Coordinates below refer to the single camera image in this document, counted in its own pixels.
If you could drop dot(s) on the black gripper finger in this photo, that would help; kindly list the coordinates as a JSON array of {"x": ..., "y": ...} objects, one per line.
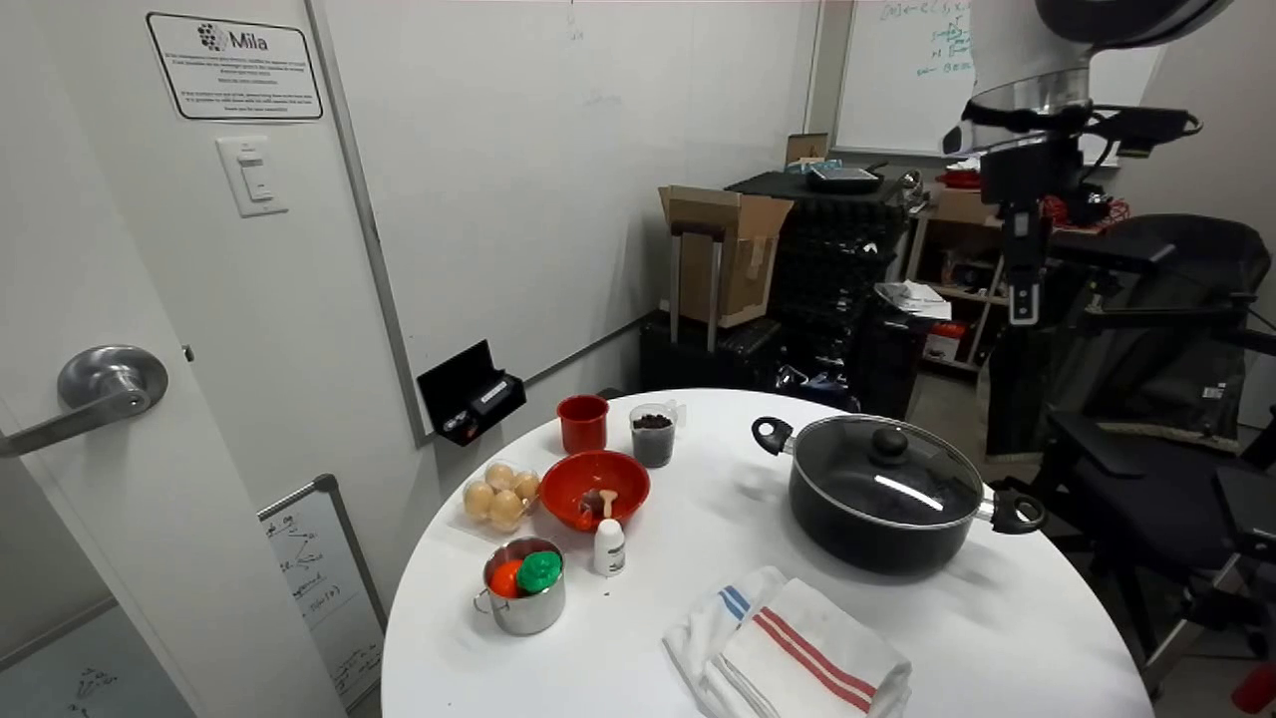
[{"x": 1020, "y": 261}]

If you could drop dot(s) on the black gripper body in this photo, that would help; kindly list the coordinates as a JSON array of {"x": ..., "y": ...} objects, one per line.
[{"x": 1032, "y": 168}]

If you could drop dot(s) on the glass pot lid black knob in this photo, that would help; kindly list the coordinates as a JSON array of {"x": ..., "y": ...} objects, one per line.
[{"x": 884, "y": 465}]

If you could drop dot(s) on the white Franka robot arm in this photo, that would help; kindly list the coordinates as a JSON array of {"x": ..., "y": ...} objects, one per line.
[{"x": 1048, "y": 60}]

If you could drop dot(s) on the black cooking pot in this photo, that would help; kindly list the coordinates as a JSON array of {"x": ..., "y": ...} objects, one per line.
[{"x": 862, "y": 541}]

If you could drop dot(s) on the wooden shelf unit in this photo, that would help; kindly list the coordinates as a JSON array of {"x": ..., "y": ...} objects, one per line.
[{"x": 963, "y": 282}]

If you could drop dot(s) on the whiteboard with green writing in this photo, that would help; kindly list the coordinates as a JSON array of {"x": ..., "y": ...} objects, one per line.
[{"x": 904, "y": 72}]

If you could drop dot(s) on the black padded chair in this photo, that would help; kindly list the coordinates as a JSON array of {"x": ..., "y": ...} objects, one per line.
[
  {"x": 1180, "y": 303},
  {"x": 1157, "y": 491}
]

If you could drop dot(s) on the black stacked crates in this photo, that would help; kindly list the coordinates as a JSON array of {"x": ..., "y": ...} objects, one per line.
[{"x": 832, "y": 263}]

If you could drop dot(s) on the open cardboard box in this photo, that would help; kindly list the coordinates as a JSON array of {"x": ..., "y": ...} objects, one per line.
[{"x": 721, "y": 251}]

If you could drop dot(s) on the black low box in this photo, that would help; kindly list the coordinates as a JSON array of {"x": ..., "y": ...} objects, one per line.
[{"x": 701, "y": 356}]

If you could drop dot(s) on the clear measuring cup dark contents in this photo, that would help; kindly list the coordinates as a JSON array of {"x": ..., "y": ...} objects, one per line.
[{"x": 651, "y": 440}]

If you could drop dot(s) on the white towel red blue stripes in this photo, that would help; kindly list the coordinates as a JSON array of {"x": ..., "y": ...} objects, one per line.
[{"x": 797, "y": 653}]

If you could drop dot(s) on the red cup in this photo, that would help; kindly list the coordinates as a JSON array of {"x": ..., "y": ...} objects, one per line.
[{"x": 583, "y": 424}]

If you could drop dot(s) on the small white pump bottle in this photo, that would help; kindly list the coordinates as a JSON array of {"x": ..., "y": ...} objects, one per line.
[{"x": 607, "y": 544}]

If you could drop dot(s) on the red bowl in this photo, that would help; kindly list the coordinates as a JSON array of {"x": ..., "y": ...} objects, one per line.
[{"x": 573, "y": 500}]

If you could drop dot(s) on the beige round ball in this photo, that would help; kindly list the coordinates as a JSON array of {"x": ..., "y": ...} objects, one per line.
[
  {"x": 478, "y": 500},
  {"x": 507, "y": 507},
  {"x": 499, "y": 475},
  {"x": 526, "y": 489}
]

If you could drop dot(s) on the green toy piece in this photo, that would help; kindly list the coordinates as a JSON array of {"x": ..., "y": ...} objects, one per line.
[{"x": 541, "y": 572}]

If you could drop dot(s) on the metal cup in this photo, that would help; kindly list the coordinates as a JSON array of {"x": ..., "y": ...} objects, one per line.
[{"x": 526, "y": 613}]

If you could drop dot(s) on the orange toy piece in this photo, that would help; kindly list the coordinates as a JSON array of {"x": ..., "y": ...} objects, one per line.
[{"x": 505, "y": 574}]

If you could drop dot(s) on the small leaning whiteboard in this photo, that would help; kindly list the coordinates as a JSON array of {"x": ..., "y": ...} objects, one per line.
[{"x": 319, "y": 584}]

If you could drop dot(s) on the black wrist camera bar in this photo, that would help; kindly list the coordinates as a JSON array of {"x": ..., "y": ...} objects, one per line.
[{"x": 1079, "y": 121}]

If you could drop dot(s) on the large wall whiteboard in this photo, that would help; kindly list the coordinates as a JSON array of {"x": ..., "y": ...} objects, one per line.
[{"x": 573, "y": 172}]

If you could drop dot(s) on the white light switch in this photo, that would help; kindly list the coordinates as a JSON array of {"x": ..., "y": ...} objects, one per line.
[{"x": 252, "y": 176}]

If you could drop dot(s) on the white wall sign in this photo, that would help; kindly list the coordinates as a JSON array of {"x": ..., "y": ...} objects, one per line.
[{"x": 235, "y": 65}]

